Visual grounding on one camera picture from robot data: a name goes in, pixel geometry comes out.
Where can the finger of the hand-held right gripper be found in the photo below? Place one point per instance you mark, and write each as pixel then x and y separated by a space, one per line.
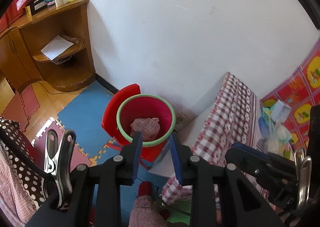
pixel 252 148
pixel 245 162

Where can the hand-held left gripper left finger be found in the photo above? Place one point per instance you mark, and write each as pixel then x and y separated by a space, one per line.
pixel 137 157

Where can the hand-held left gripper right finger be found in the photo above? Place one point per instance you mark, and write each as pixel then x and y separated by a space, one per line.
pixel 176 159

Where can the pink paper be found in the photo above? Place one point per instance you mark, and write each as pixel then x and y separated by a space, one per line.
pixel 145 127

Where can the red bucket green rim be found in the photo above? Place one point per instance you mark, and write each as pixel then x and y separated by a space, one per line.
pixel 160 114

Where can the teal wet wipes pack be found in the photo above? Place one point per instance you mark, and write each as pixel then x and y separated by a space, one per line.
pixel 265 114

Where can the white plastic tray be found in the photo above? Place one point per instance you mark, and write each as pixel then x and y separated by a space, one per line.
pixel 282 111

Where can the heart patterned bed sheet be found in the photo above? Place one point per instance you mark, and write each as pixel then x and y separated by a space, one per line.
pixel 232 107

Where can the red plastic stool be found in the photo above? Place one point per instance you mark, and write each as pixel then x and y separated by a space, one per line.
pixel 110 117

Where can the pink fluffy trouser leg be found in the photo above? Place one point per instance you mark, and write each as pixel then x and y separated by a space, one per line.
pixel 145 213

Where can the green foam floor mat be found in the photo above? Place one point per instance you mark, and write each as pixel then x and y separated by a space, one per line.
pixel 178 217

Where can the metal spring clip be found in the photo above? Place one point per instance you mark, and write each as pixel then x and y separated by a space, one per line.
pixel 53 157
pixel 303 187

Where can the blue foam floor mat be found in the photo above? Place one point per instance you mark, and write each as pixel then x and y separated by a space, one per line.
pixel 82 117

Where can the polka dot cloth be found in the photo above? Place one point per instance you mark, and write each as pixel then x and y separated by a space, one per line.
pixel 20 147

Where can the pink foam floor mat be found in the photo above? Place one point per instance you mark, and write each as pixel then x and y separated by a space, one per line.
pixel 25 102

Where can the pink checked cloth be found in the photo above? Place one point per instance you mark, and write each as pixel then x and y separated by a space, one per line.
pixel 10 192

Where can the white paper sheet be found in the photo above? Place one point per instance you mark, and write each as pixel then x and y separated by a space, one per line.
pixel 56 47

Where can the wooden cabinet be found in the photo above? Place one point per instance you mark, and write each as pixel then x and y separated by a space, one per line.
pixel 75 17

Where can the small white box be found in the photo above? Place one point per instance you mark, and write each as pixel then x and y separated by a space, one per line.
pixel 61 0

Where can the black box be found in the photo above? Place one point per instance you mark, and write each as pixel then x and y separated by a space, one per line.
pixel 37 8

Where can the wall power socket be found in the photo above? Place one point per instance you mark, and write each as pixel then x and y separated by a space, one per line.
pixel 181 118

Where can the red floral wall cloth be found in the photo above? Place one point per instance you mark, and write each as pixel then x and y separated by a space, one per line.
pixel 300 87

